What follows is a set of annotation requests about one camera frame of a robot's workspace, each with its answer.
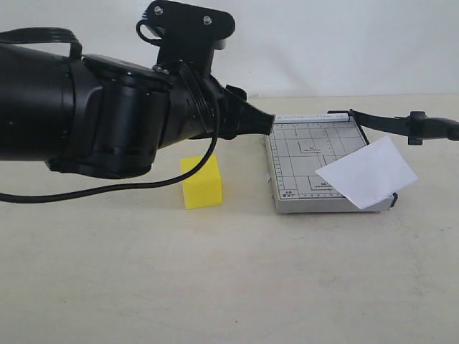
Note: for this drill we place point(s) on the yellow cube block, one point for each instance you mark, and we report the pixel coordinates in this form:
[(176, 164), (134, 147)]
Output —
[(204, 188)]

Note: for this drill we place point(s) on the black cutter blade lever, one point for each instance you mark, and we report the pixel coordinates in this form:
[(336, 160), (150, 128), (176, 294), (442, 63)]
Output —
[(417, 126)]

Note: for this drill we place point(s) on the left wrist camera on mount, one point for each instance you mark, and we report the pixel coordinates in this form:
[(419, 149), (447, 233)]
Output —
[(185, 32)]

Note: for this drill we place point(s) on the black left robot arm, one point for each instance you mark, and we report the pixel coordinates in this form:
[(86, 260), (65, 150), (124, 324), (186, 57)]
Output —
[(105, 118)]

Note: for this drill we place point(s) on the grey paper cutter base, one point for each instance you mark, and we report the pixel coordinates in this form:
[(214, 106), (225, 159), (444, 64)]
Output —
[(297, 147)]

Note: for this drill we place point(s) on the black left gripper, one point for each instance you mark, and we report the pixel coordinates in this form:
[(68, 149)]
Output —
[(236, 115)]

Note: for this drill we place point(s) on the white paper sheet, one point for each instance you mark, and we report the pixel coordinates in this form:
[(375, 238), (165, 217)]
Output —
[(370, 174)]

